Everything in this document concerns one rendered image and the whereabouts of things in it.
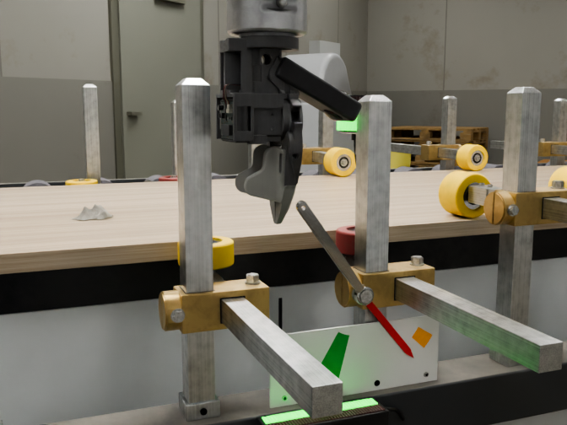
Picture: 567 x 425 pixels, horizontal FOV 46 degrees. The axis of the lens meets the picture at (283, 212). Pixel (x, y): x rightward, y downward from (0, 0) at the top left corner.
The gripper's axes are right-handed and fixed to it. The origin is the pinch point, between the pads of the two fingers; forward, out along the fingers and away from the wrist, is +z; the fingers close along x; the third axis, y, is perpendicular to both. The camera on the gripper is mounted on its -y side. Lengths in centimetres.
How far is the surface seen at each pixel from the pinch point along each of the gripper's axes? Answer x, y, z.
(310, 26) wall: -679, -298, -111
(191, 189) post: -6.2, 9.5, -2.4
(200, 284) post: -6.2, 8.6, 9.6
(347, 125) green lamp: -11.0, -13.7, -10.0
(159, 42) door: -525, -88, -70
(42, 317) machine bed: -28.0, 26.9, 18.3
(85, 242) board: -26.5, 20.6, 7.2
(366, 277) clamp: -5.5, -14.3, 10.5
